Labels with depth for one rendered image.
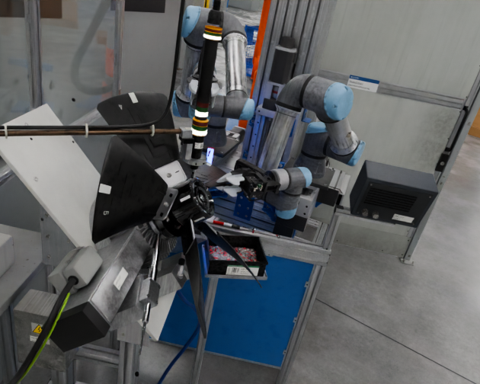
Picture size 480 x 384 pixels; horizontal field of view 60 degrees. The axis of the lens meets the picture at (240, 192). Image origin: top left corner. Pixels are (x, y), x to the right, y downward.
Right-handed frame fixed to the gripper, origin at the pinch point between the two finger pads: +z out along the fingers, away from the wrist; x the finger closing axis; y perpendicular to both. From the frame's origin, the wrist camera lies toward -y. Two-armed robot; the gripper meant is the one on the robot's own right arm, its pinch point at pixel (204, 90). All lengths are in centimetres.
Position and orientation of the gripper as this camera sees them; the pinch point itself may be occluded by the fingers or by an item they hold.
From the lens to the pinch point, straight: 112.4
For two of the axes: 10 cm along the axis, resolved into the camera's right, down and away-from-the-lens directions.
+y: -1.7, 8.8, 4.5
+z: 0.6, 4.7, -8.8
